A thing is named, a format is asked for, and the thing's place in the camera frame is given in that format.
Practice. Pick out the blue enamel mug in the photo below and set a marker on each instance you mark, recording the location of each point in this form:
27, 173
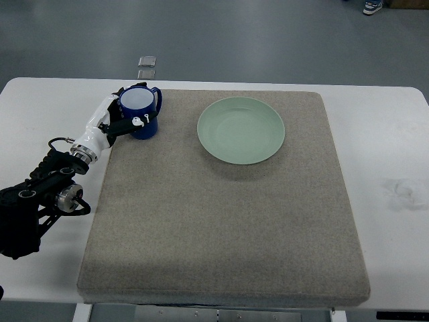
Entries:
138, 101

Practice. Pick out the white blue sneaker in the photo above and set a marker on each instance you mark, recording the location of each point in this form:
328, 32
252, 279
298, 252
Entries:
372, 6

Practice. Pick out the beige fabric mat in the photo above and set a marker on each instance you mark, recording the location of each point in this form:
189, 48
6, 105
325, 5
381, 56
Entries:
174, 225

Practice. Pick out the light green plate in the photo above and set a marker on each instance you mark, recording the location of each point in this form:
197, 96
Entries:
241, 130

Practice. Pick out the cardboard box corner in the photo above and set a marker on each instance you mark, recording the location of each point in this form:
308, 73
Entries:
408, 4

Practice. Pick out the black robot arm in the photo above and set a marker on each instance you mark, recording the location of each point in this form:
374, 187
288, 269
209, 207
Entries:
30, 208

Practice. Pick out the upper metal floor plate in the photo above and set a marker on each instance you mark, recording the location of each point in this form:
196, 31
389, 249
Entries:
147, 61

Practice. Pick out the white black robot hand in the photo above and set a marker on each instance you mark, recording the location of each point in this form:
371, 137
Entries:
106, 124

